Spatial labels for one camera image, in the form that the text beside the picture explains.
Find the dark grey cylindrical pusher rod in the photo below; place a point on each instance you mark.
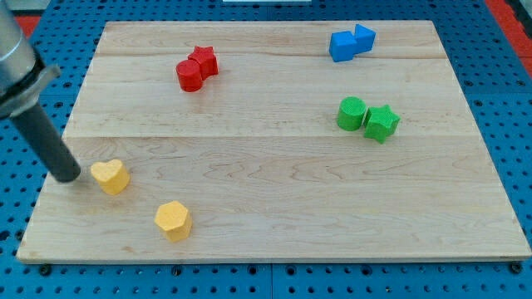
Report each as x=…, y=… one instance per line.
x=40, y=133

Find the yellow heart block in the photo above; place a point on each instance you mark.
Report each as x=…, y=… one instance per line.
x=112, y=176

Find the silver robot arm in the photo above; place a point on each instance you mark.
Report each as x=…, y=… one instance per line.
x=24, y=76

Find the yellow hexagon block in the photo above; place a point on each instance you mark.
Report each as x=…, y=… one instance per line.
x=174, y=221

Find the wooden board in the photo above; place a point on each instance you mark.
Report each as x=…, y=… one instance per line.
x=258, y=159

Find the red cylinder block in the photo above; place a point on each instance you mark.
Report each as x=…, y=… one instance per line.
x=189, y=75

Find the red star block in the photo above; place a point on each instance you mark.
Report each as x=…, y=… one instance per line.
x=207, y=61

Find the green cylinder block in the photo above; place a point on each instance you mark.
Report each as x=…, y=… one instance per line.
x=351, y=113

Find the blue cube block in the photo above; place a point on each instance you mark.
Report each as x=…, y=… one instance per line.
x=342, y=46

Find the green star block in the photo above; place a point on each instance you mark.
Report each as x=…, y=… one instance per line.
x=380, y=122

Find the blue triangular block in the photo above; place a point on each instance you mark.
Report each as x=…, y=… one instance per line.
x=365, y=38

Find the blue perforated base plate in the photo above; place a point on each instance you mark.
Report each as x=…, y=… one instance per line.
x=489, y=43

